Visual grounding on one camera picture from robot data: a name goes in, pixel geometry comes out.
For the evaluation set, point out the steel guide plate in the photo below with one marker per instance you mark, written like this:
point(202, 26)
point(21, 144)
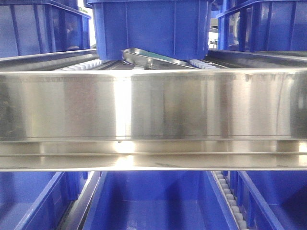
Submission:
point(151, 60)

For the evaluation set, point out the blue bin upper centre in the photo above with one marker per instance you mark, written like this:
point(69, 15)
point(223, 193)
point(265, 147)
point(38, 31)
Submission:
point(175, 28)

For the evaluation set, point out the blue bin lower left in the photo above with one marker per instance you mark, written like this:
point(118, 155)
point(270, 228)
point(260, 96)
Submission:
point(37, 200)

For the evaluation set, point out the blue bin upper left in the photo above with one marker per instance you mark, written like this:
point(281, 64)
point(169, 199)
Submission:
point(29, 27)

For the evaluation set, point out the stainless steel shelf front rail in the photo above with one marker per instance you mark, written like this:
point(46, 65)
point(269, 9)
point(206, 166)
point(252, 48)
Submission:
point(220, 119)

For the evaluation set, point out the blue bin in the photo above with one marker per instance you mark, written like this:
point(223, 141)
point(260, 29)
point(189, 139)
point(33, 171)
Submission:
point(29, 27)
point(263, 25)
point(159, 200)
point(37, 200)
point(270, 200)
point(175, 28)

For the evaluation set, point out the blue bin lower centre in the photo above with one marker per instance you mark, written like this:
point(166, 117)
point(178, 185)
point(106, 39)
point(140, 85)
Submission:
point(159, 200)

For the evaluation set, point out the blue bin upper right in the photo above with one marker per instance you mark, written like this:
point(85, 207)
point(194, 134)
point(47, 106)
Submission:
point(263, 25)

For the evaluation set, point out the blue bin lower right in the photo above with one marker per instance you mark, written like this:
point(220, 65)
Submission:
point(270, 200)

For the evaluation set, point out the metal lane divider left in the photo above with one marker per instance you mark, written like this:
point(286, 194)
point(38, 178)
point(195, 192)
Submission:
point(74, 218)

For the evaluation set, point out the white roller track right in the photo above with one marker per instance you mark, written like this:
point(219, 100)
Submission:
point(230, 200)

